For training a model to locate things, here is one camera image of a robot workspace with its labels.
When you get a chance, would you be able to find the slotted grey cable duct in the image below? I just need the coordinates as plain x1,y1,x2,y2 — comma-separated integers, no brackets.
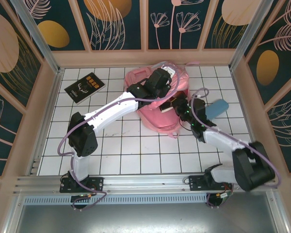
23,195,209,205

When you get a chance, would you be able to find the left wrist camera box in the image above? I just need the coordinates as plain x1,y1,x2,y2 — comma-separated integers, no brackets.
160,66,175,80

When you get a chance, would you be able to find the aluminium mounting rail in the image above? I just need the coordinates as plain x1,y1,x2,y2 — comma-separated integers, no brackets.
13,172,279,195

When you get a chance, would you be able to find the aluminium frame post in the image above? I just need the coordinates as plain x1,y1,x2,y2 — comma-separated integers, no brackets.
9,0,64,75
229,0,274,71

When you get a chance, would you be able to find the pink school backpack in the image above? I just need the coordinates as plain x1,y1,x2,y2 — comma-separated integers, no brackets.
125,60,199,139

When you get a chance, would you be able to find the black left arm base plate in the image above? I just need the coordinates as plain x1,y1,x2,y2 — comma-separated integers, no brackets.
60,176,105,194

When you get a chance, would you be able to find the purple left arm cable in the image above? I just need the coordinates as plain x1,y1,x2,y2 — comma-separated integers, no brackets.
58,62,178,211

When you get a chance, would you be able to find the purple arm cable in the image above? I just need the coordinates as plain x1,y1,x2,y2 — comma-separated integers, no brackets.
58,62,178,211
190,87,283,209

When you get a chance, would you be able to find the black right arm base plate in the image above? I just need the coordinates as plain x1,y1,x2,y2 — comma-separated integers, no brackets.
188,175,233,192

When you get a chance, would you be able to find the grey metal panel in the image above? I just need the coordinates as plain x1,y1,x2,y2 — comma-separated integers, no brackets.
14,203,291,233

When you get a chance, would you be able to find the black book with antler cover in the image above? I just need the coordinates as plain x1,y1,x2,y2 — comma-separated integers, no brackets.
64,72,106,105

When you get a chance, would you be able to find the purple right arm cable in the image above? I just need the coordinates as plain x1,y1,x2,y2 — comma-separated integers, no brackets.
190,87,283,209

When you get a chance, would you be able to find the light blue pencil case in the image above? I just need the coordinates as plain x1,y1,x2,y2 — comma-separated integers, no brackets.
205,99,229,120

